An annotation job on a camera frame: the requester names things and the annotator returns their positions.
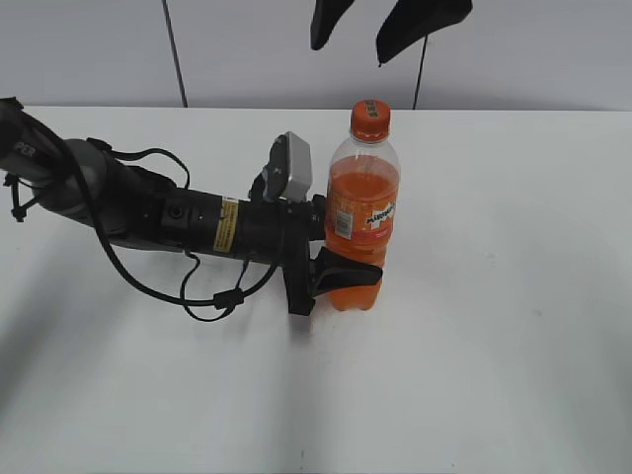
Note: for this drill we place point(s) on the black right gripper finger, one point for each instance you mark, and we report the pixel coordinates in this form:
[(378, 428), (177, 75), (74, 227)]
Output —
[(412, 20), (326, 15)]

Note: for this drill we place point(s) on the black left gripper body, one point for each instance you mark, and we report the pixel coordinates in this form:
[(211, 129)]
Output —
[(279, 234)]

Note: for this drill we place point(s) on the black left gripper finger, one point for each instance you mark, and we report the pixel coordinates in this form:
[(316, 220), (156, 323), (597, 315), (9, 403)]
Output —
[(330, 271), (318, 203)]

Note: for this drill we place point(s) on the orange Mirinda soda bottle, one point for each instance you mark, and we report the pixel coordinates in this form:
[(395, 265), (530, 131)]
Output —
[(363, 186)]

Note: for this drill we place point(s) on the orange bottle cap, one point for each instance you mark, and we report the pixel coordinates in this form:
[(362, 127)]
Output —
[(370, 120)]

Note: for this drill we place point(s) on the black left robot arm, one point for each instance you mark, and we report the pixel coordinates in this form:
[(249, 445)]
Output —
[(89, 182)]

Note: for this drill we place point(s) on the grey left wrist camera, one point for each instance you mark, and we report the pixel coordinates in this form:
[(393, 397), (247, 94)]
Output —
[(287, 174)]

